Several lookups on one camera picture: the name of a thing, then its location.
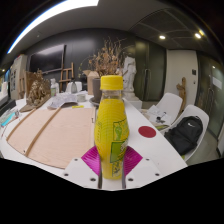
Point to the dried plant in dark pot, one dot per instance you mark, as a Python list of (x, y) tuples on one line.
[(106, 61)]

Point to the yellow drink bottle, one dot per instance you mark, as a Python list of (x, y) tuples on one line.
[(110, 126)]

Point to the small white figurine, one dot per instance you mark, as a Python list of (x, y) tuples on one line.
[(54, 86)]

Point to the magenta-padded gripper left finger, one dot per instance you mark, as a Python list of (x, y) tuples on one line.
[(78, 171)]

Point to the stack of papers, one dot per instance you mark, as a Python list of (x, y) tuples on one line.
[(157, 114)]

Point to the white chair with papers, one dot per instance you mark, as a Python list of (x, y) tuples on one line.
[(171, 101)]

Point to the plain white chair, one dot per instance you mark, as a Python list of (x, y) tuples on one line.
[(79, 86)]

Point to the flat round red coaster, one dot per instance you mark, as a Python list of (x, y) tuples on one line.
[(147, 132)]

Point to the wooden figure by wall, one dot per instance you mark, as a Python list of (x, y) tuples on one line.
[(182, 90)]

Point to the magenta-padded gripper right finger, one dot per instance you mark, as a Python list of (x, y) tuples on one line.
[(145, 171)]

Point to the teal plastic packet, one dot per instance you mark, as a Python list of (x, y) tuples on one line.
[(7, 118)]

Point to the light wooden board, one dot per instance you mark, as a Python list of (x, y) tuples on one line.
[(56, 133)]

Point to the white cabinet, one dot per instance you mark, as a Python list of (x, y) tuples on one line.
[(18, 76)]

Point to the wooden easel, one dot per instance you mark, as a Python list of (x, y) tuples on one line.
[(67, 76)]

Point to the small yellow tape strip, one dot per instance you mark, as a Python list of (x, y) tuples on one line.
[(78, 106)]

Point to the white chair with backpack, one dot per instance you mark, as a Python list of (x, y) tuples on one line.
[(196, 111)]

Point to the white statue pedestal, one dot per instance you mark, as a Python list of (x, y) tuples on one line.
[(135, 100)]

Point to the black backpack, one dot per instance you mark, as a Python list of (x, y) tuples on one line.
[(185, 135)]

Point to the small white cup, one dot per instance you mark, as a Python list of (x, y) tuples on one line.
[(81, 97)]

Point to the dark wall screen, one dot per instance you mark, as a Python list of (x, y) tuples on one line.
[(46, 60)]

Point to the white standing statue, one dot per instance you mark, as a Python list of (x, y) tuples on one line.
[(130, 73)]

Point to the dark wall switch panel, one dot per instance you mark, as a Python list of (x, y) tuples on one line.
[(194, 71)]

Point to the long ceiling light strip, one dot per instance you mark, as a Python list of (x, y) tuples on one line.
[(50, 15)]

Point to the round ceiling spot light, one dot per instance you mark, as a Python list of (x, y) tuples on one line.
[(198, 35), (162, 37)]

